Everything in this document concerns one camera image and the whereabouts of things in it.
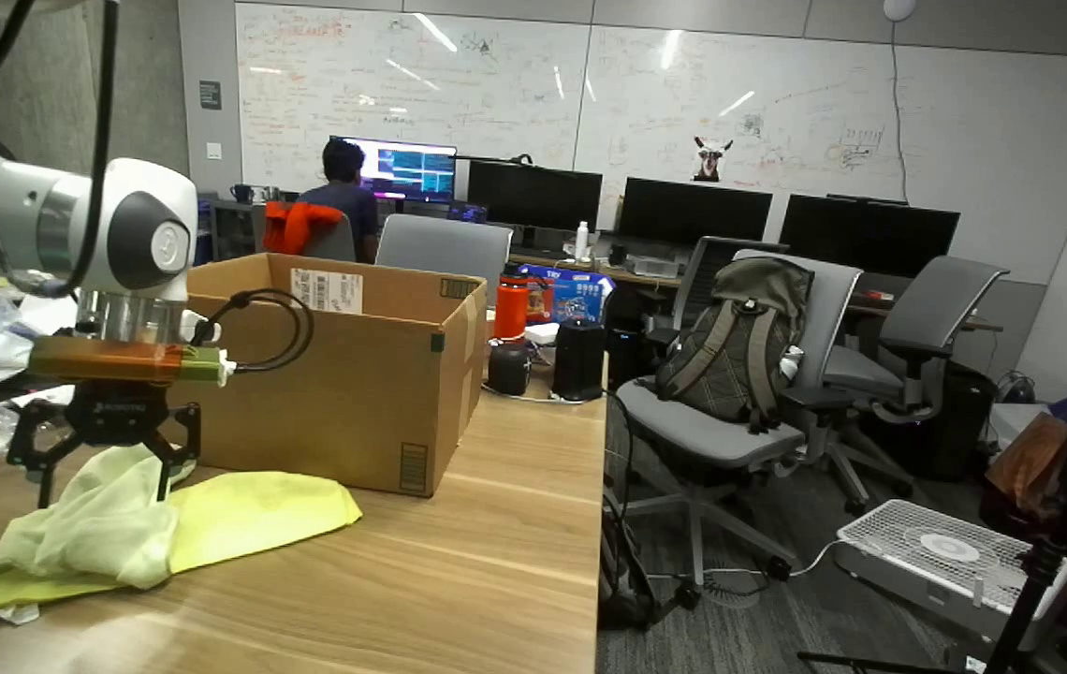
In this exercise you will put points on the yellow green flat cloth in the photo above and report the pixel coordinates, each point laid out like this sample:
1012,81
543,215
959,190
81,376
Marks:
265,506

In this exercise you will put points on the small black speaker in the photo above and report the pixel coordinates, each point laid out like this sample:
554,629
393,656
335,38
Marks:
507,371

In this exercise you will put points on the open cardboard box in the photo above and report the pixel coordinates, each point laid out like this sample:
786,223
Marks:
356,376

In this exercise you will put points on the red bottle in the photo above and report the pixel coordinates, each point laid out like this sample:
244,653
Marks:
511,310

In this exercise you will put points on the small dark figurine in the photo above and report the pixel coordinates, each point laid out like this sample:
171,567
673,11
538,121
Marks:
714,158

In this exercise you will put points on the white wall whiteboard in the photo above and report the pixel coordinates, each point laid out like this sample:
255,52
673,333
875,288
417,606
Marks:
494,89

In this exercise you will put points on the wide black computer monitor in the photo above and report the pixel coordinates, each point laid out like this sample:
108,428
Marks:
533,198

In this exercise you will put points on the tall black box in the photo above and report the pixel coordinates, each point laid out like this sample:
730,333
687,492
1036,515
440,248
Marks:
577,361

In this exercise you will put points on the white bottle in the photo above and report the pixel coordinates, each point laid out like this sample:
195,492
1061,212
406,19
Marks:
583,245

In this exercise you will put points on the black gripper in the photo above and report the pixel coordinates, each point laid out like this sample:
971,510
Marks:
121,413

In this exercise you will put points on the light grey office chair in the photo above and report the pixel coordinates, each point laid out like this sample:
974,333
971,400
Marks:
694,431

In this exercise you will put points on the blue printed box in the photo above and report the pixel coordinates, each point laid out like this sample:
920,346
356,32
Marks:
574,298

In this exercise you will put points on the grey mesh office chair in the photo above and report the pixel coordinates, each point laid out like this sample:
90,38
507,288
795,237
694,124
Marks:
945,307

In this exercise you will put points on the wrist camera with orange mount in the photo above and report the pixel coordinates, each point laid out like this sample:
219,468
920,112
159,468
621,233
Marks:
121,361

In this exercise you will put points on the light green towel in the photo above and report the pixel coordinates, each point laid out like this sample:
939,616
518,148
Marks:
108,526

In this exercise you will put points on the dark grey chair back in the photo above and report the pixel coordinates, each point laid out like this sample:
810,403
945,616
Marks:
703,282

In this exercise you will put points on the small dark wall sign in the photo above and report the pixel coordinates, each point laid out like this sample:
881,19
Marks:
211,94

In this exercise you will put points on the olive grey backpack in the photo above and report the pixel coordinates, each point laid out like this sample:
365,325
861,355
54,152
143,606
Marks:
730,358

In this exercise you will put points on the orange brown bag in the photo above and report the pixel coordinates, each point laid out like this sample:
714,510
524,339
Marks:
1032,454

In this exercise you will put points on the monitor with blue screen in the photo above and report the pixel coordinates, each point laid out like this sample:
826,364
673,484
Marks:
413,173

